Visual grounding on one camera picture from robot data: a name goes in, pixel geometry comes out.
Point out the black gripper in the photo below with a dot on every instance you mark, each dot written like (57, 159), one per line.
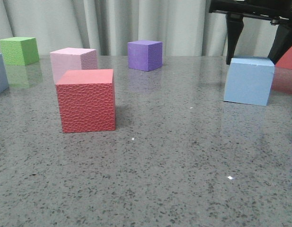
(276, 11)

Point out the light blue foam cube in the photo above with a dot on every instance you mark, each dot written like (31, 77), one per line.
(249, 80)

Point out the red foam cube right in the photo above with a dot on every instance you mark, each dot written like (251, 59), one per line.
(286, 60)

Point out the grey curtain backdrop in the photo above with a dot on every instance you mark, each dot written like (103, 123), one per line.
(185, 27)

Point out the purple foam cube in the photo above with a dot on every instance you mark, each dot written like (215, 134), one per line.
(145, 55)

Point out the red textured foam cube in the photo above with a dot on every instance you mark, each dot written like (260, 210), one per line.
(86, 100)

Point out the pink foam cube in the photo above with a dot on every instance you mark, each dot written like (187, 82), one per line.
(72, 59)

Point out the green foam cube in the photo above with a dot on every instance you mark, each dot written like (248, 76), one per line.
(19, 51)

